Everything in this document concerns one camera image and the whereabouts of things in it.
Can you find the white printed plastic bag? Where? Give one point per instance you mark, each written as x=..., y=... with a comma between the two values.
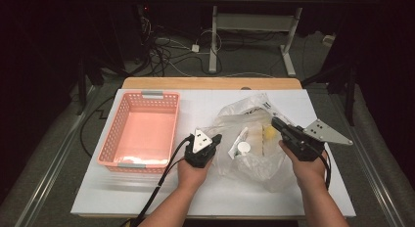
x=254, y=168

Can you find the white ointment tube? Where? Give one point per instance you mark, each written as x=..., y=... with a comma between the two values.
x=235, y=147

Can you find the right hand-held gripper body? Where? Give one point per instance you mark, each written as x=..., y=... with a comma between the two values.
x=303, y=145

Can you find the person's right hand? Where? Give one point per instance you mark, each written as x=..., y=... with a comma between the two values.
x=310, y=174

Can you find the white jar with green label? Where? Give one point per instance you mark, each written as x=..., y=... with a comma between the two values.
x=244, y=148

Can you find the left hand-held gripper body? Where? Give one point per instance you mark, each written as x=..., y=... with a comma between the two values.
x=199, y=158

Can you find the black metal stand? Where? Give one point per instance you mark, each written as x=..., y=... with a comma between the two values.
x=350, y=90
x=81, y=90

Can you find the white metal desk frame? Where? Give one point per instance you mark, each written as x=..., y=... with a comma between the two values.
x=213, y=41

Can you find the white power adapter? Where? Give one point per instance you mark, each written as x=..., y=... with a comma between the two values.
x=195, y=48

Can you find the pink perforated plastic basket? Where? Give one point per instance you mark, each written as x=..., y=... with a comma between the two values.
x=147, y=132

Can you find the person's left hand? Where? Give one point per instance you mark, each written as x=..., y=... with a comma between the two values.
x=192, y=178

